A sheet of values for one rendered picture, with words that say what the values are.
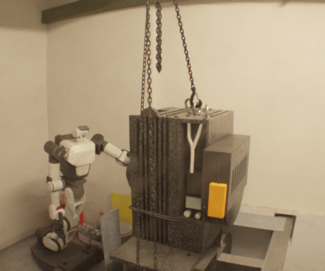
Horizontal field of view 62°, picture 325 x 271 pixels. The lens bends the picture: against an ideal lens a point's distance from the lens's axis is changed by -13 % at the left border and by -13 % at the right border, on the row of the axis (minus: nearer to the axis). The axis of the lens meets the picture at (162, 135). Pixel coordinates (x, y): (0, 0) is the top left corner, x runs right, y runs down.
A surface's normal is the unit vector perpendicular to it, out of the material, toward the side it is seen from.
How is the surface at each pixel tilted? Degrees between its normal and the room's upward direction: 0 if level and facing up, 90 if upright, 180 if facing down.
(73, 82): 90
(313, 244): 90
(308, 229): 90
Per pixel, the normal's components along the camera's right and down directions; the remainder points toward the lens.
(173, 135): -0.45, 0.17
